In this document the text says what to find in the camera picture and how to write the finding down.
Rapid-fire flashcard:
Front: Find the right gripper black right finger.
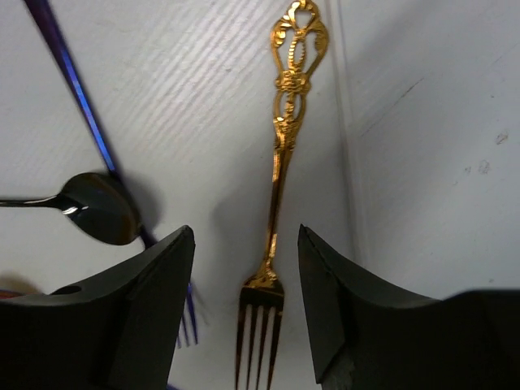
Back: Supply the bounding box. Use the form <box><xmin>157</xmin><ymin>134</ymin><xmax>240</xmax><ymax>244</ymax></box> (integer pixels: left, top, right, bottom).
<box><xmin>297</xmin><ymin>226</ymin><xmax>519</xmax><ymax>389</ymax></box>

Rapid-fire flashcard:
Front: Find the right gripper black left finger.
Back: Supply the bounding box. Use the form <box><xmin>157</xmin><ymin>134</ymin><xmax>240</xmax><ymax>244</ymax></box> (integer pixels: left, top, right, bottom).
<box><xmin>1</xmin><ymin>226</ymin><xmax>195</xmax><ymax>389</ymax></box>

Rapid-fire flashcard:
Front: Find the black spoon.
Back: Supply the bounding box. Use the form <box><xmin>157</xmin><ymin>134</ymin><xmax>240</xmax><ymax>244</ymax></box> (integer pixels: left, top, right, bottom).
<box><xmin>1</xmin><ymin>172</ymin><xmax>142</xmax><ymax>245</ymax></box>

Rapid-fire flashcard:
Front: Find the ornate gold fork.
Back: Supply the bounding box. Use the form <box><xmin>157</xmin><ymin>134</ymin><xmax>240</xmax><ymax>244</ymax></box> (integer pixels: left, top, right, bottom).
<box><xmin>234</xmin><ymin>1</ymin><xmax>329</xmax><ymax>389</ymax></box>

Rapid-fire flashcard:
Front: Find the iridescent pink spoon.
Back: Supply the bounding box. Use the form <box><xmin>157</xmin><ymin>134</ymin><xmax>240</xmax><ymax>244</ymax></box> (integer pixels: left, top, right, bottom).
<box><xmin>0</xmin><ymin>289</ymin><xmax>26</xmax><ymax>300</ymax></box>

